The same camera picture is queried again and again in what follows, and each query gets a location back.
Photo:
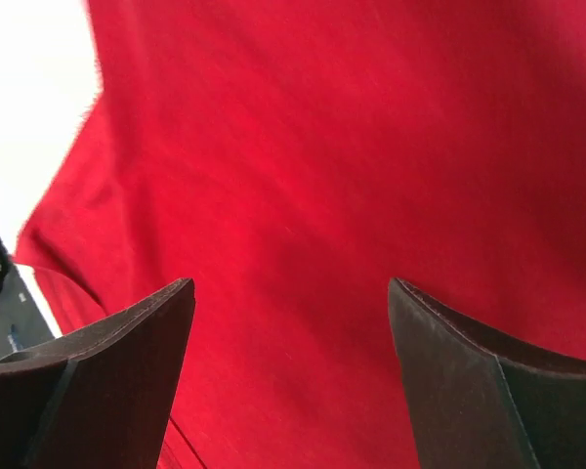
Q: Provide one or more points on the red t-shirt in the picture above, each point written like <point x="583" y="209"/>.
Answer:
<point x="292" y="157"/>

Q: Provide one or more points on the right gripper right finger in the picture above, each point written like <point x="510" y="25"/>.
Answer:
<point x="480" y="398"/>

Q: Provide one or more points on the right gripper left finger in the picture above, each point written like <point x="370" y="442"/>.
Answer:
<point x="100" y="396"/>

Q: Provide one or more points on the floral tablecloth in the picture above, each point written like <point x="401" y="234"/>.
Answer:
<point x="49" y="81"/>

